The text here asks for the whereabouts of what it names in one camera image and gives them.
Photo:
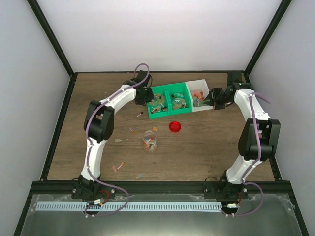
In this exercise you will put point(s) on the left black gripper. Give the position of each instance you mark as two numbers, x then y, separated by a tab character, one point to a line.
150	97

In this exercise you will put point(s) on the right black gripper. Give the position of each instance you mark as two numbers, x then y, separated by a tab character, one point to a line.
210	97

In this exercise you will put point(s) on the white candy bin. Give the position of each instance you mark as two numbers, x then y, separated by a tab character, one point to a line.
198	88

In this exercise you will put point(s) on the green double candy bin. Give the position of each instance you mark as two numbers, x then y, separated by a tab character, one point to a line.
169	100

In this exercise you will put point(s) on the clear plastic jar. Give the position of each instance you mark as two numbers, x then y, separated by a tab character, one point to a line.
150	141

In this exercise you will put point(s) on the green slotted scoop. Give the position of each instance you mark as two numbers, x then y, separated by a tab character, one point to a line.
199	102

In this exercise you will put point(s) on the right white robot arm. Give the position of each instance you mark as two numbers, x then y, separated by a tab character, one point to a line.
259	138

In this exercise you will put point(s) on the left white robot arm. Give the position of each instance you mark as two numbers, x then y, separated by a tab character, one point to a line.
99	126

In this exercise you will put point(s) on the red jar lid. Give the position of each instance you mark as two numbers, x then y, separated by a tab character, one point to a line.
175	126

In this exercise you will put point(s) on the light blue slotted strip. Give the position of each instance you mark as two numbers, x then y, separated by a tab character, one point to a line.
131	206

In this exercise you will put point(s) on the spilled candy near rail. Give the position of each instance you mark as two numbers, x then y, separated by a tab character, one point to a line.
139	176

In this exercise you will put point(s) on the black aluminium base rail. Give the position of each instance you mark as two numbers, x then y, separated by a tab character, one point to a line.
208	189

